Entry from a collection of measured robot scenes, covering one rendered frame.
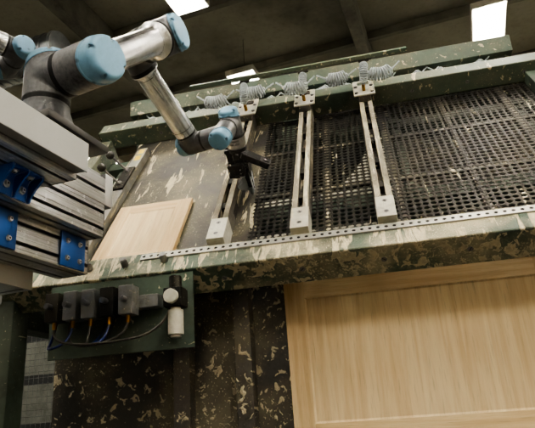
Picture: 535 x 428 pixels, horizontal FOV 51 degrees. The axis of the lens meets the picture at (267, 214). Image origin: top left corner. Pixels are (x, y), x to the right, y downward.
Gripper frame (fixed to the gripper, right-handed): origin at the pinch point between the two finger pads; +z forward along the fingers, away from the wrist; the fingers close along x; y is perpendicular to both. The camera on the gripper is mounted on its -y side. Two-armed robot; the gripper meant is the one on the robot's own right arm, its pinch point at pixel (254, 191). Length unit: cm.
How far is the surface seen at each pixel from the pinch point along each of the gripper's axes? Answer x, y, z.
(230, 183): -1.5, 8.8, -4.3
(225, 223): 29.5, 6.1, -5.0
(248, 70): -382, 60, 65
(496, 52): -119, -122, 2
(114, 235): 19, 53, 0
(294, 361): 57, -12, 36
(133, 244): 27, 43, 1
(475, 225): 46, -74, -3
